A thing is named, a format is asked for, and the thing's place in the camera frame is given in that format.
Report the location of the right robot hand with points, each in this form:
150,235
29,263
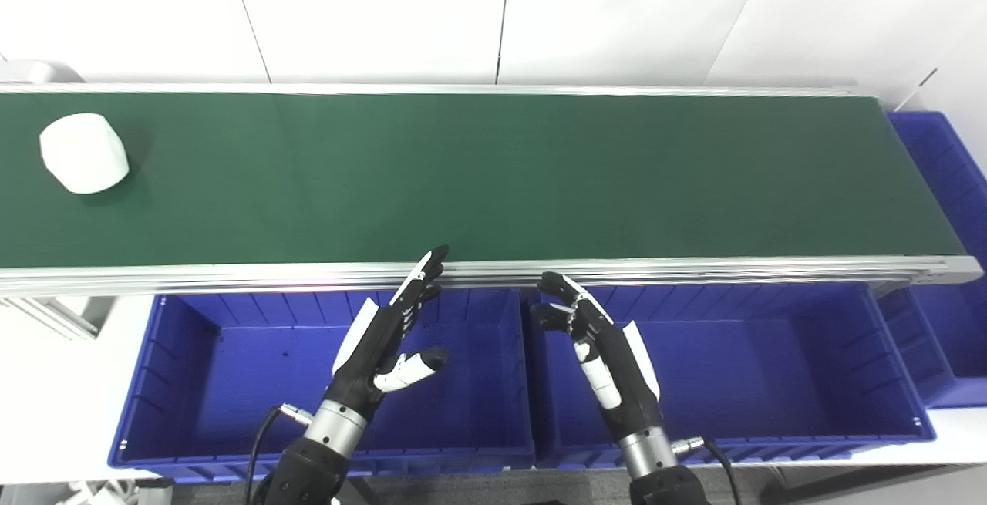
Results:
617,366

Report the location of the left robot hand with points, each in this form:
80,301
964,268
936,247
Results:
368,351

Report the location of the white plastic cylindrical part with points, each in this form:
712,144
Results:
82,153

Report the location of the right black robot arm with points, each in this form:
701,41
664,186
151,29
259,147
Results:
655,470

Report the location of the blue plastic bin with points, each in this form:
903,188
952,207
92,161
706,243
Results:
944,173
771,366
247,382

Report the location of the green conveyor belt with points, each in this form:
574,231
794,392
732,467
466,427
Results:
493,181
231,277

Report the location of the aluminium conveyor leg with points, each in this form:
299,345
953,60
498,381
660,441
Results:
54,316

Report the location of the grey conveyor motor housing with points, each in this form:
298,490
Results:
35,72

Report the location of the clear crate of white parts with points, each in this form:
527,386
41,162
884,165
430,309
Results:
116,491

